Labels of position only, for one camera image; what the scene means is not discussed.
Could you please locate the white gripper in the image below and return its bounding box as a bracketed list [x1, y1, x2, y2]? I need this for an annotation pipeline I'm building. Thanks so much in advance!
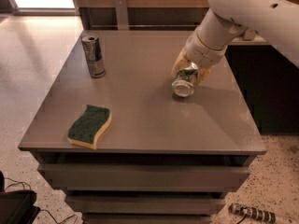
[171, 32, 226, 84]

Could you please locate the green soda can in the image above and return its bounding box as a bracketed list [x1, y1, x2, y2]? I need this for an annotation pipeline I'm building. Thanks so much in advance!
[172, 63, 198, 98]

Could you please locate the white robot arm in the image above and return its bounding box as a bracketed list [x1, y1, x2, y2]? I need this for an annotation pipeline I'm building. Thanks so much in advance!
[172, 0, 299, 81]

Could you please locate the blue silver energy drink can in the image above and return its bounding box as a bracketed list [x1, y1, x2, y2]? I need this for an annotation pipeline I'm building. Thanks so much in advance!
[81, 34, 106, 78]

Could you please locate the grey drawer cabinet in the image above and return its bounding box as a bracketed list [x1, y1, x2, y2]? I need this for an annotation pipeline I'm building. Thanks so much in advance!
[20, 31, 265, 224]

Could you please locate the green yellow sponge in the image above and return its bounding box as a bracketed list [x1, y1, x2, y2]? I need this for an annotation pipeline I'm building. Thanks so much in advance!
[67, 105, 111, 149]

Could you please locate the black power strip on floor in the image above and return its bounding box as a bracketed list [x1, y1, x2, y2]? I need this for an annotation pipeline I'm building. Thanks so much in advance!
[228, 203, 277, 224]

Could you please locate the lower grey drawer front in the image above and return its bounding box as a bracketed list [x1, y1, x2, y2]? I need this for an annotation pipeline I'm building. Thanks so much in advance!
[65, 196, 225, 215]

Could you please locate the grey drawer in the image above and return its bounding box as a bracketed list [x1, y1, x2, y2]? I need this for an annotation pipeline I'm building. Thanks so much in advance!
[38, 164, 249, 192]
[65, 196, 225, 215]

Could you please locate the upper grey drawer front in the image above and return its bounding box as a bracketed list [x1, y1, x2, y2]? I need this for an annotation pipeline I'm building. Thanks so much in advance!
[38, 164, 249, 192]

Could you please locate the black box at bottom left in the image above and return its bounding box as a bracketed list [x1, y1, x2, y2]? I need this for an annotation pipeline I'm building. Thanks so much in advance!
[0, 172, 39, 224]

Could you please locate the left metal wall bracket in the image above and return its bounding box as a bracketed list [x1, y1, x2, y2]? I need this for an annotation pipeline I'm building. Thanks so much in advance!
[114, 0, 129, 30]

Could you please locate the black cable on floor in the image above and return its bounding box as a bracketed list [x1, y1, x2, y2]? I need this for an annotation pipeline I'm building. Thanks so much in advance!
[4, 176, 78, 224]

